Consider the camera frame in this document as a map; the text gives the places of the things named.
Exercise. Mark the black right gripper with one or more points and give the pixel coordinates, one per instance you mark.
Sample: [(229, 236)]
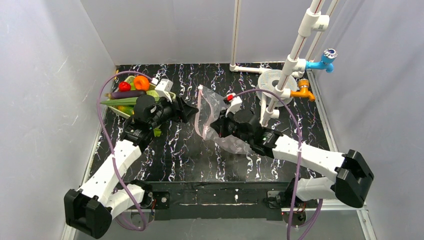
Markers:
[(224, 125)]

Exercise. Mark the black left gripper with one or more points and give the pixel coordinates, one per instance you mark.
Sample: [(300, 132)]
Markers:
[(177, 110)]

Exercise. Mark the clear zip top bag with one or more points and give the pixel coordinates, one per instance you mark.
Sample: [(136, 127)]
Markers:
[(210, 105)]

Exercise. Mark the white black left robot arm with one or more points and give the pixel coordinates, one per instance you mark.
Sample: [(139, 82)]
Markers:
[(95, 204)]

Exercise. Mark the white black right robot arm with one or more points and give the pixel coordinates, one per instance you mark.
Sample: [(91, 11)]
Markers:
[(345, 176)]

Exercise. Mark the green lettuce leaf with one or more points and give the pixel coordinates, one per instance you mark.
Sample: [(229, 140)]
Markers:
[(157, 132)]

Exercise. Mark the pale green cabbage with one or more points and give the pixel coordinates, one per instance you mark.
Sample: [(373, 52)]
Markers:
[(152, 93)]

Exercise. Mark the purple eggplant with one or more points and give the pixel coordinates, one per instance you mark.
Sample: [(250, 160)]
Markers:
[(125, 94)]

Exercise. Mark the orange fruit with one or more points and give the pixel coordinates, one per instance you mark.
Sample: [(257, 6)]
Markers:
[(141, 83)]

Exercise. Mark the yellow green mango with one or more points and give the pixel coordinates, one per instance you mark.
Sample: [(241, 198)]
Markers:
[(127, 109)]

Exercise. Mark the green ridged loofah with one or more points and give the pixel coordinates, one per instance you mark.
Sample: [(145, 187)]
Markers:
[(131, 101)]

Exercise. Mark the cream perforated plastic basket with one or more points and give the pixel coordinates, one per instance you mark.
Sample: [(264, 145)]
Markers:
[(130, 80)]

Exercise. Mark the red pepper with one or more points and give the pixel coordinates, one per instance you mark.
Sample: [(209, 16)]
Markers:
[(124, 86)]

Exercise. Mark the orange faucet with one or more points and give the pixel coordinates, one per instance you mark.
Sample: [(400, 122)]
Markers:
[(303, 92)]

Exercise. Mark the blue faucet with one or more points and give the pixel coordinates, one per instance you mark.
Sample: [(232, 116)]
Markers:
[(326, 62)]

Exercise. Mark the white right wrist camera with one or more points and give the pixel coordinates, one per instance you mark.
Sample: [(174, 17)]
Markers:
[(233, 102)]

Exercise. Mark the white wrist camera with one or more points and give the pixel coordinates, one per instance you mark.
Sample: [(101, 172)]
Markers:
[(162, 89), (233, 102)]

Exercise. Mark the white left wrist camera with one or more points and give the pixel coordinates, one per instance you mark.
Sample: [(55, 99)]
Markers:
[(162, 89)]

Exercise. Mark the white pipe frame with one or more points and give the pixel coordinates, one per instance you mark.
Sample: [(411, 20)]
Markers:
[(312, 21)]

